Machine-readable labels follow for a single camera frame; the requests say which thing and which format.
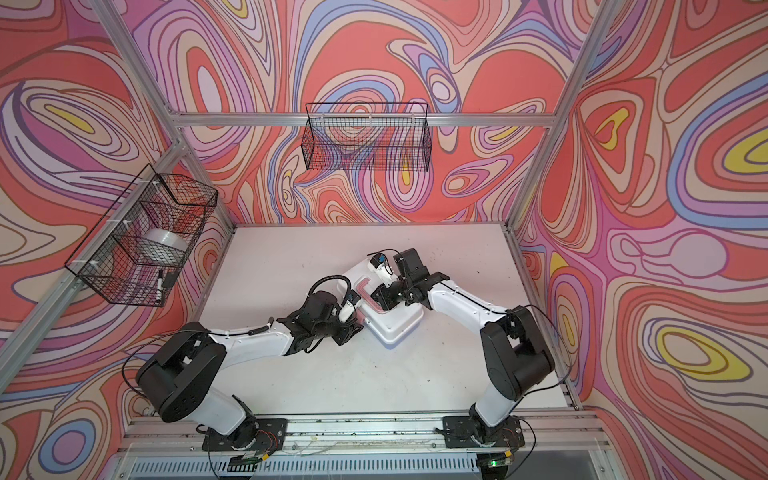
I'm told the black marker pen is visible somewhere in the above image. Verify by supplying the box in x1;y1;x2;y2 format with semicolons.
156;269;165;305

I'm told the black wire basket left wall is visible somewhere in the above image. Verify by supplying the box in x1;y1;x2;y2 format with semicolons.
64;166;218;307

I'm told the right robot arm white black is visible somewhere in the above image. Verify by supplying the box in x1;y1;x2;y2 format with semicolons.
368;248;555;429

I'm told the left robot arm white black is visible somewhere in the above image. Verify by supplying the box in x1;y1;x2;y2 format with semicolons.
135;275;363;449

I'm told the silver tape roll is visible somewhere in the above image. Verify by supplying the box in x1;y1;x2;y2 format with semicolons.
143;228;188;251

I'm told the black wire basket back wall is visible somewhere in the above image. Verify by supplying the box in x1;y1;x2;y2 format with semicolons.
301;101;432;173

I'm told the white pink tool box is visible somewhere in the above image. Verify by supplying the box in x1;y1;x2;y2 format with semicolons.
344;252;424;348

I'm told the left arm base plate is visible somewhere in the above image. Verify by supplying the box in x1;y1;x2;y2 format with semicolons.
202;418;288;453

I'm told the black wire basket wall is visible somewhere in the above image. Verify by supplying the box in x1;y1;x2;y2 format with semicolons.
64;166;218;307
301;101;432;173

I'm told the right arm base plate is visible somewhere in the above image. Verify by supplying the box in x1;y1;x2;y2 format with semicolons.
436;415;525;451

